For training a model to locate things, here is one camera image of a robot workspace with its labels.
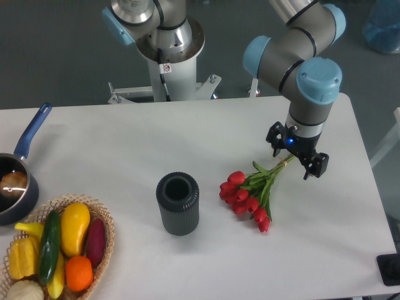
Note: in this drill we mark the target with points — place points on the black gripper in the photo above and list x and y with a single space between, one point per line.
304 148

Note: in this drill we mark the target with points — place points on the red tulip bouquet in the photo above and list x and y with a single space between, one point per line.
250 193

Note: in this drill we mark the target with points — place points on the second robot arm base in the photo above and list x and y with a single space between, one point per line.
130 20

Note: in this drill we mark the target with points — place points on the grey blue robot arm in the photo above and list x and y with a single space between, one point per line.
293 67

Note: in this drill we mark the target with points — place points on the dark grey ribbed vase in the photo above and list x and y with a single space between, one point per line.
177 195

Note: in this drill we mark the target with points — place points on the black device at edge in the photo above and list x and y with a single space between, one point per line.
388 265

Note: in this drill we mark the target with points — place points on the blue plastic container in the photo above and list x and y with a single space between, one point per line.
381 30

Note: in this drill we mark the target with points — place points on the woven wicker basket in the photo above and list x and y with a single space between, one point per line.
97 210

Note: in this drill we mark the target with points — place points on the purple sweet potato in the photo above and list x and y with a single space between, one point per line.
96 243

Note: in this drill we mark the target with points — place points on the yellow squash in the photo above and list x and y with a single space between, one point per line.
74 225

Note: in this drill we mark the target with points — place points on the orange fruit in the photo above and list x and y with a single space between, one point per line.
79 273

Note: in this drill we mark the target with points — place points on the green cucumber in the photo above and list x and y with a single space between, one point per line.
49 247

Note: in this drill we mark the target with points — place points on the yellow banana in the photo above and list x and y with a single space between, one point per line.
56 285

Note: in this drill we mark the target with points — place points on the brown food in saucepan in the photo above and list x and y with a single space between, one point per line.
13 185

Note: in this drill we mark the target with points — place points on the yellow bell pepper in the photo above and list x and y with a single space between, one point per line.
23 258

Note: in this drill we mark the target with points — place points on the white garlic bulb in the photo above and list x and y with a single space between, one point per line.
29 290

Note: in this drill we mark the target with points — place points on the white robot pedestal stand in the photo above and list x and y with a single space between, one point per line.
171 57

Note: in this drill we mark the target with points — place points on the blue handled saucepan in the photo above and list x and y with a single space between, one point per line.
15 209

